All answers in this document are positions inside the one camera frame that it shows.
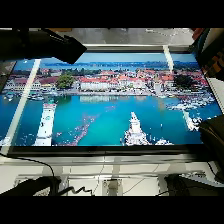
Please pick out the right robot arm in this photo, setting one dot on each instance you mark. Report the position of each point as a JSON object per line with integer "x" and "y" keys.
{"x": 178, "y": 186}

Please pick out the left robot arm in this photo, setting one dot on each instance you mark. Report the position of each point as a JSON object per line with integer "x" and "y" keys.
{"x": 43, "y": 45}

